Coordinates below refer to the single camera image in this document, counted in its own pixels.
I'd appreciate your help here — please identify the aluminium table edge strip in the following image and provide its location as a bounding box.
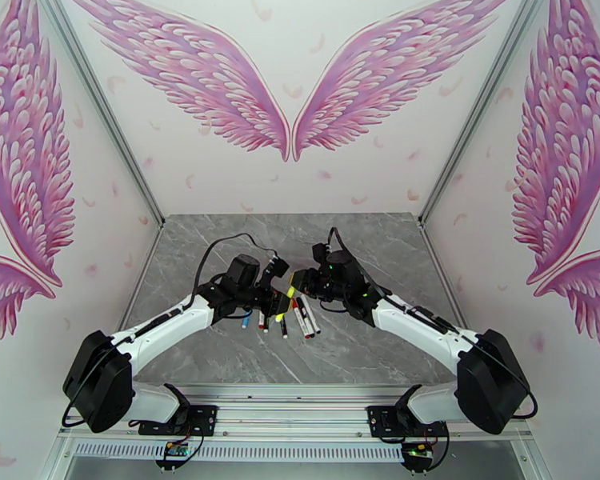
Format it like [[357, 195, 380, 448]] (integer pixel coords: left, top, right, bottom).
[[115, 223, 166, 338], [419, 223, 454, 307]]

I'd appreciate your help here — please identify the small green circuit board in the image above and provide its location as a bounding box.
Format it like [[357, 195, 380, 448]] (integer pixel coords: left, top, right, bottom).
[[399, 441, 438, 472], [154, 441, 201, 470]]

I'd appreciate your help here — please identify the aluminium mounting rail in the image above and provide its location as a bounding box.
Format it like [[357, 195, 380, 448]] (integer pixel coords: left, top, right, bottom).
[[58, 384, 534, 442]]

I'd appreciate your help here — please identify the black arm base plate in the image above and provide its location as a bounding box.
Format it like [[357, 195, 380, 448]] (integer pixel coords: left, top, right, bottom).
[[367, 404, 449, 440], [138, 404, 218, 437]]

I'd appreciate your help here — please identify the white slotted cable duct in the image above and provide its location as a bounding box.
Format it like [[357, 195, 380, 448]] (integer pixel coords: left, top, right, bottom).
[[72, 439, 412, 463]]

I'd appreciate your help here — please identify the aluminium frame post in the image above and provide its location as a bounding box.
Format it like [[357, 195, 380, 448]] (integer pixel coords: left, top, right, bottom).
[[418, 0, 551, 230], [34, 0, 166, 230]]

